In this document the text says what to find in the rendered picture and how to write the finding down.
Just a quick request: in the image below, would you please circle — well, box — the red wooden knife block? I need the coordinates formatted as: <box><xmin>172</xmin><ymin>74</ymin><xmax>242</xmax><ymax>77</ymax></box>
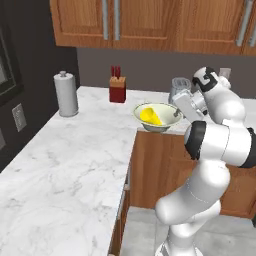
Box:
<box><xmin>109</xmin><ymin>76</ymin><xmax>127</xmax><ymax>104</ymax></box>

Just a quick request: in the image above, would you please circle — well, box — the wooden base cupboard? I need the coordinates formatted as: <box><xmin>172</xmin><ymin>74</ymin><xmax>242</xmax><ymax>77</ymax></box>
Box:
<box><xmin>107</xmin><ymin>165</ymin><xmax>132</xmax><ymax>256</ymax></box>
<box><xmin>129</xmin><ymin>129</ymin><xmax>256</xmax><ymax>220</ymax></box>

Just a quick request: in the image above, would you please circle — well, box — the white paper towel roll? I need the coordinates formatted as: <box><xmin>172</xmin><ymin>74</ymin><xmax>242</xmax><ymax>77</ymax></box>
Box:
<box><xmin>53</xmin><ymin>70</ymin><xmax>80</xmax><ymax>118</ymax></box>

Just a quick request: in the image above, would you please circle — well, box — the grey cupboard door handle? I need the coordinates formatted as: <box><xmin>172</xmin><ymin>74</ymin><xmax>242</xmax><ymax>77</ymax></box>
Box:
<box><xmin>113</xmin><ymin>0</ymin><xmax>121</xmax><ymax>42</ymax></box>
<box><xmin>101</xmin><ymin>0</ymin><xmax>110</xmax><ymax>41</ymax></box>
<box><xmin>248</xmin><ymin>29</ymin><xmax>256</xmax><ymax>48</ymax></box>
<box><xmin>235</xmin><ymin>0</ymin><xmax>255</xmax><ymax>47</ymax></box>

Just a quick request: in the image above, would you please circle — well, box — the yellow cup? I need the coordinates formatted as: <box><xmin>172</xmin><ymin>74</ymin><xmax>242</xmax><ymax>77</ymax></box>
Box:
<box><xmin>139</xmin><ymin>106</ymin><xmax>164</xmax><ymax>127</ymax></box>

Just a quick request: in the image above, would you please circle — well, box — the grey wall socket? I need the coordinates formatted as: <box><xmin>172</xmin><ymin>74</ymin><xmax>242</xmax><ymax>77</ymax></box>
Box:
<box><xmin>11</xmin><ymin>103</ymin><xmax>28</xmax><ymax>133</ymax></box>
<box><xmin>0</xmin><ymin>128</ymin><xmax>7</xmax><ymax>151</ymax></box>

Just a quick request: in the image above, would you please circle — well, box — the black built-in appliance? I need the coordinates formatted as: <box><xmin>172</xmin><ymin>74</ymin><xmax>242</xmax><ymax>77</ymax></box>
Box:
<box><xmin>0</xmin><ymin>24</ymin><xmax>25</xmax><ymax>108</ymax></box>

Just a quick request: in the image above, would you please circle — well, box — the wooden wall cupboard door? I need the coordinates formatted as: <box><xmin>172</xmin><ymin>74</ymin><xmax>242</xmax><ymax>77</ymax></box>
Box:
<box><xmin>49</xmin><ymin>0</ymin><xmax>114</xmax><ymax>49</ymax></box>
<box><xmin>111</xmin><ymin>0</ymin><xmax>178</xmax><ymax>52</ymax></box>
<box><xmin>243</xmin><ymin>0</ymin><xmax>256</xmax><ymax>57</ymax></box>
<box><xmin>176</xmin><ymin>0</ymin><xmax>250</xmax><ymax>55</ymax></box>

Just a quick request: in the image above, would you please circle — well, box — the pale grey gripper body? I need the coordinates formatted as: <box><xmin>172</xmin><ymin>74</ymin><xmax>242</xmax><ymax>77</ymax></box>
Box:
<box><xmin>171</xmin><ymin>90</ymin><xmax>201</xmax><ymax>123</ymax></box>

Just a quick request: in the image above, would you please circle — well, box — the pale green bowl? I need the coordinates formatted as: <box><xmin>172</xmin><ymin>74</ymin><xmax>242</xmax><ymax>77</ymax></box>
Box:
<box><xmin>133</xmin><ymin>102</ymin><xmax>184</xmax><ymax>133</ymax></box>

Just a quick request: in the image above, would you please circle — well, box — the white wall socket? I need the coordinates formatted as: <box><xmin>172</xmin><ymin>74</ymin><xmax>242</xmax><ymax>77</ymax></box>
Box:
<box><xmin>218</xmin><ymin>67</ymin><xmax>232</xmax><ymax>81</ymax></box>

